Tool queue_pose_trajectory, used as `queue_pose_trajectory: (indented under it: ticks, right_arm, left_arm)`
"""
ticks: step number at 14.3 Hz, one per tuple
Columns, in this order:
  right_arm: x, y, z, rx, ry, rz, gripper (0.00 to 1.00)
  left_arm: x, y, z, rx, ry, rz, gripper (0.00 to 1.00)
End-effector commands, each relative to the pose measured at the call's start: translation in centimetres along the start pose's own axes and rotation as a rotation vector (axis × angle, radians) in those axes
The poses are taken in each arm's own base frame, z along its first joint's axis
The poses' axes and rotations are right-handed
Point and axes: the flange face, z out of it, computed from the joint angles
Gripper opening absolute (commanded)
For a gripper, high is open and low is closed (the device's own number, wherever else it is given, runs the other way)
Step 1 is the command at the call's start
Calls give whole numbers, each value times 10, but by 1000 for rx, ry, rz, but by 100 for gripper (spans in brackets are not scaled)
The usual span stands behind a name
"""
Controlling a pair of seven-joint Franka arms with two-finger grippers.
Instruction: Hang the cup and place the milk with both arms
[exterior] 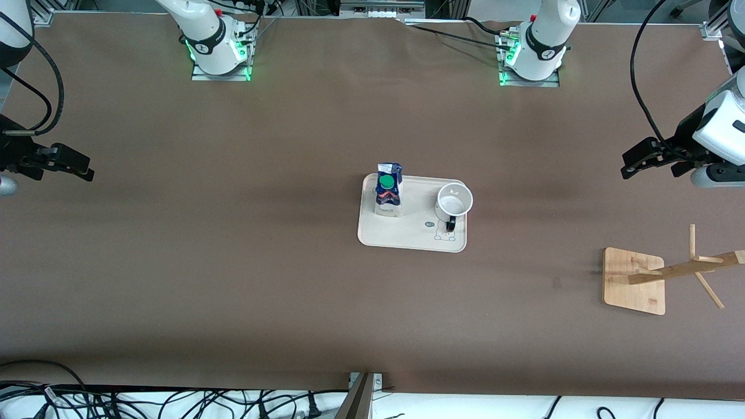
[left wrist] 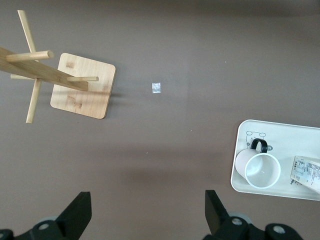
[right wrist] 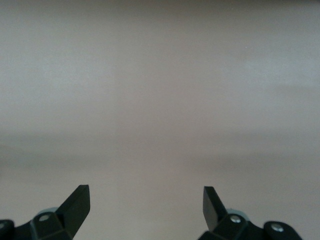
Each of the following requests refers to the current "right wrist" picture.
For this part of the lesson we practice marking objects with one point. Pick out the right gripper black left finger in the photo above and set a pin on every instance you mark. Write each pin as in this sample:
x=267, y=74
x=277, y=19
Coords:
x=72, y=212

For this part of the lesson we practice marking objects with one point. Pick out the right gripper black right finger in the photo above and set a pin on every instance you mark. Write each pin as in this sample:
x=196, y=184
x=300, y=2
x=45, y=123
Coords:
x=215, y=215

